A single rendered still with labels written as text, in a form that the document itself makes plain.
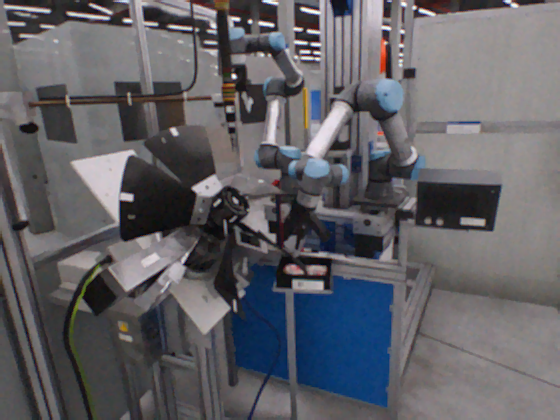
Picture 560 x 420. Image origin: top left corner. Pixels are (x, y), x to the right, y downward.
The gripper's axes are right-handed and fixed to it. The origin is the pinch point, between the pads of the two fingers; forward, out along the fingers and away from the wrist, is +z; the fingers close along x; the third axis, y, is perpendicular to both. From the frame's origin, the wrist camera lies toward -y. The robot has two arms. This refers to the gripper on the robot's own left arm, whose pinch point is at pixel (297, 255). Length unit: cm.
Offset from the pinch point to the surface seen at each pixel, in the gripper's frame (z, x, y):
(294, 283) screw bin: 15.0, -5.5, -0.9
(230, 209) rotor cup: -17.2, 20.7, 19.6
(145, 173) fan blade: -26, 39, 37
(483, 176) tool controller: -42, -28, -48
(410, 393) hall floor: 82, -58, -67
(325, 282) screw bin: 10.6, -8.4, -11.6
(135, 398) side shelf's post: 91, 16, 48
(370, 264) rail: 6.1, -28.3, -24.3
